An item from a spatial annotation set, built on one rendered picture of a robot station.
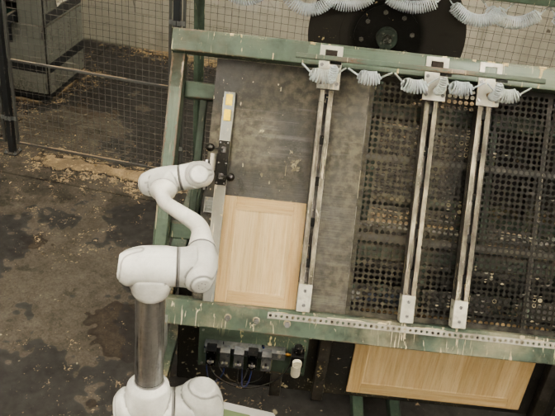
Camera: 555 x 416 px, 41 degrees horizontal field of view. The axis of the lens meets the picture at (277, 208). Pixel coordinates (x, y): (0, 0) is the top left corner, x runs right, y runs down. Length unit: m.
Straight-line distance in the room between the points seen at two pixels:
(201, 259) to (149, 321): 0.29
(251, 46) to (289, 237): 0.87
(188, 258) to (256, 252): 1.01
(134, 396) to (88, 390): 1.55
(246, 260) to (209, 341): 0.40
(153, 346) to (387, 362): 1.59
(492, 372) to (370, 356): 0.62
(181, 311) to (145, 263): 1.04
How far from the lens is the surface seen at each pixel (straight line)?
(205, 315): 3.38
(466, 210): 3.39
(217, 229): 3.34
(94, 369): 4.36
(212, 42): 3.33
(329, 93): 3.31
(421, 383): 3.95
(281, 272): 3.37
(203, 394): 2.72
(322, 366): 3.79
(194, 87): 3.44
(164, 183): 2.83
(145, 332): 2.54
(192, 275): 2.36
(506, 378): 3.99
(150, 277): 2.39
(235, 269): 3.37
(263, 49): 3.31
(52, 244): 5.31
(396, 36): 3.84
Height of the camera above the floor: 3.07
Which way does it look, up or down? 32 degrees down
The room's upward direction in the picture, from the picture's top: 6 degrees clockwise
